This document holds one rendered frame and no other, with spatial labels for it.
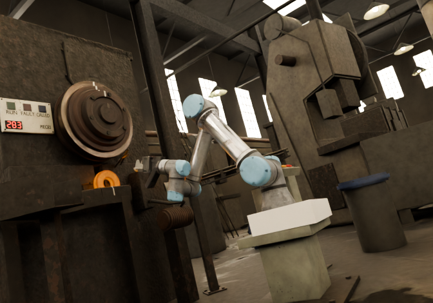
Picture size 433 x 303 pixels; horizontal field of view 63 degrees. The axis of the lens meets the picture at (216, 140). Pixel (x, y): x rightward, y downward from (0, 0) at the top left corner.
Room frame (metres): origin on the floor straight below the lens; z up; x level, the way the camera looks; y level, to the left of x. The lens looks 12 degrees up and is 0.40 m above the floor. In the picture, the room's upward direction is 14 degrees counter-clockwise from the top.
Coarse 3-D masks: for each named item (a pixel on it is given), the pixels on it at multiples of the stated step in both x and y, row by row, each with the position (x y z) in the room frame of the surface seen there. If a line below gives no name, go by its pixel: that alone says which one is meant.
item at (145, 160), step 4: (148, 156) 1.71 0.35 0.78; (152, 156) 1.71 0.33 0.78; (144, 160) 1.72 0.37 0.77; (148, 160) 1.69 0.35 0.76; (152, 160) 1.70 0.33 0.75; (156, 160) 1.69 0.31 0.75; (160, 160) 1.68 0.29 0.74; (144, 164) 1.72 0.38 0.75; (148, 164) 1.70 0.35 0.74; (152, 164) 1.71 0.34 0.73; (156, 164) 1.70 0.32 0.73; (144, 168) 1.71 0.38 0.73; (148, 168) 1.70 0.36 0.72; (152, 168) 1.72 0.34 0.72; (156, 168) 1.67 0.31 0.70; (144, 172) 1.72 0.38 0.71; (148, 172) 1.71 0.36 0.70
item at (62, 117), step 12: (84, 84) 1.88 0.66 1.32; (96, 84) 1.94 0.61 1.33; (60, 108) 1.74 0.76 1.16; (60, 120) 1.76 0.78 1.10; (72, 132) 1.77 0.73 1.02; (132, 132) 2.11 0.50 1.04; (72, 144) 1.81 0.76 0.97; (84, 144) 1.82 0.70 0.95; (96, 156) 1.87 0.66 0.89; (108, 156) 1.94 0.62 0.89
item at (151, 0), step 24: (144, 0) 6.25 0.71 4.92; (168, 0) 6.96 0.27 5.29; (144, 24) 6.32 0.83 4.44; (192, 24) 7.68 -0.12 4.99; (216, 24) 8.44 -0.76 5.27; (144, 48) 6.40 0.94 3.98; (240, 48) 9.58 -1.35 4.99; (264, 48) 10.43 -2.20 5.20; (144, 72) 6.32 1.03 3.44; (264, 72) 10.45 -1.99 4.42; (168, 96) 6.29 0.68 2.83; (168, 120) 6.17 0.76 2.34; (168, 144) 6.36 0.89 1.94
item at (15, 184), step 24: (0, 192) 1.26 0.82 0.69; (24, 192) 1.26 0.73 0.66; (48, 192) 1.26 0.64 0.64; (72, 192) 1.52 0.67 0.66; (0, 216) 1.26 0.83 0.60; (24, 216) 1.35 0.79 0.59; (48, 216) 1.38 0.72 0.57; (48, 240) 1.38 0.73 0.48; (48, 264) 1.38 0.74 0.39; (48, 288) 1.38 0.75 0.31
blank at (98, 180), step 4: (100, 172) 1.91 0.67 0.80; (104, 172) 1.93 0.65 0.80; (108, 172) 1.95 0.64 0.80; (112, 172) 1.97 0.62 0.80; (96, 176) 1.90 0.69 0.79; (100, 176) 1.90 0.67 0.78; (104, 176) 1.92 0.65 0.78; (108, 176) 1.95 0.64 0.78; (112, 176) 1.97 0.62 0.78; (116, 176) 1.99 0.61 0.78; (96, 180) 1.88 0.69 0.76; (100, 180) 1.90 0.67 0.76; (108, 180) 1.97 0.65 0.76; (112, 180) 1.96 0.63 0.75; (116, 180) 1.99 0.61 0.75; (96, 184) 1.88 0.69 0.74; (100, 184) 1.89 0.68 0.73; (112, 184) 1.97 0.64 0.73; (116, 184) 1.98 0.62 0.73
